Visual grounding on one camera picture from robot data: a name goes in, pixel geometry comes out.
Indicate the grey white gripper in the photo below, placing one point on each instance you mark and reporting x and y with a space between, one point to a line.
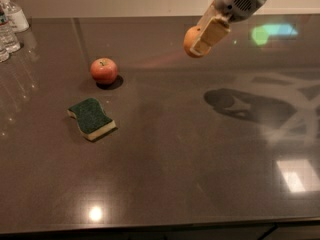
237 4

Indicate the orange fruit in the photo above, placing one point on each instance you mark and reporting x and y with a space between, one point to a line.
191 42

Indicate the red apple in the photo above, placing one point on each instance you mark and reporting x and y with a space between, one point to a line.
104 71

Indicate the green and yellow sponge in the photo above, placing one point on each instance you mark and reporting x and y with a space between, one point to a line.
92 121

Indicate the white pump sanitizer bottle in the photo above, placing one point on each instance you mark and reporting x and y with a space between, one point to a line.
15 16

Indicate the clear plastic water bottle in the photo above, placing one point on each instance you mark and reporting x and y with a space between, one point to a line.
7 36

